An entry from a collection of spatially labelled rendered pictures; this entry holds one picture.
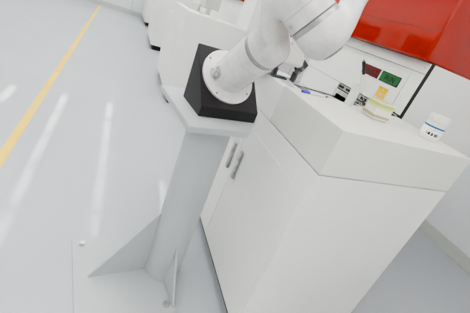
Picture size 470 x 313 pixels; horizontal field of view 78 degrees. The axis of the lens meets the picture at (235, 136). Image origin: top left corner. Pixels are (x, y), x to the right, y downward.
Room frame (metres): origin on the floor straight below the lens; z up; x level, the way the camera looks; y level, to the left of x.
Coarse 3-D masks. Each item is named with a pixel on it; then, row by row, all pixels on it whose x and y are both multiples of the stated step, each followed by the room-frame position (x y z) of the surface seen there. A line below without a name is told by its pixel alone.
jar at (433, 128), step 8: (432, 112) 1.11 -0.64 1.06; (432, 120) 1.09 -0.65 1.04; (440, 120) 1.08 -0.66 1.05; (448, 120) 1.07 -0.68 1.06; (424, 128) 1.10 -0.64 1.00; (432, 128) 1.08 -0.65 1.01; (440, 128) 1.07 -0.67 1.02; (424, 136) 1.08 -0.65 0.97; (432, 136) 1.07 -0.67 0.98; (440, 136) 1.08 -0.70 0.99
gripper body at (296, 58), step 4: (292, 40) 1.15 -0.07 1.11; (292, 44) 1.15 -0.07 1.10; (296, 44) 1.16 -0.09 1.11; (292, 48) 1.15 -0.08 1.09; (296, 48) 1.16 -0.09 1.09; (292, 52) 1.16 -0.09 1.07; (296, 52) 1.16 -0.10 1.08; (300, 52) 1.17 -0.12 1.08; (288, 56) 1.15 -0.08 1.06; (292, 56) 1.16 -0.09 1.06; (296, 56) 1.17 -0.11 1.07; (300, 56) 1.18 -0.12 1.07; (304, 56) 1.19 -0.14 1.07; (288, 60) 1.16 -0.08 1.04; (292, 60) 1.17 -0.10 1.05; (296, 60) 1.17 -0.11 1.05; (300, 60) 1.18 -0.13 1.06; (288, 64) 1.17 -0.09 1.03; (292, 64) 1.17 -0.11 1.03; (296, 64) 1.18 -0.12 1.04; (300, 64) 1.19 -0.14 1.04
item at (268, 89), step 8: (256, 80) 1.26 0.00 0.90; (264, 80) 1.20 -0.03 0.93; (272, 80) 1.15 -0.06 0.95; (280, 80) 1.15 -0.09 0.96; (288, 80) 1.22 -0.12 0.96; (256, 88) 1.24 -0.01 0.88; (264, 88) 1.18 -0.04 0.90; (272, 88) 1.13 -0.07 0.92; (280, 88) 1.08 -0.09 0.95; (296, 88) 1.12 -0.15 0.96; (256, 96) 1.22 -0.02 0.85; (264, 96) 1.16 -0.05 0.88; (272, 96) 1.11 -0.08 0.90; (264, 104) 1.14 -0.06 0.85; (272, 104) 1.09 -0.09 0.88; (264, 112) 1.11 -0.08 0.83; (272, 112) 1.07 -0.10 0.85
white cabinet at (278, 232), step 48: (240, 144) 1.19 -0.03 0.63; (288, 144) 0.92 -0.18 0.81; (240, 192) 1.05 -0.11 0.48; (288, 192) 0.82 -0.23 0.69; (336, 192) 0.80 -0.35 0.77; (384, 192) 0.89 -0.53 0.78; (432, 192) 1.01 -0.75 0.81; (240, 240) 0.92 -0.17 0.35; (288, 240) 0.76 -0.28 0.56; (336, 240) 0.86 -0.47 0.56; (384, 240) 0.98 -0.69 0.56; (240, 288) 0.81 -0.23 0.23; (288, 288) 0.82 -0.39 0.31; (336, 288) 0.94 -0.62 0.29
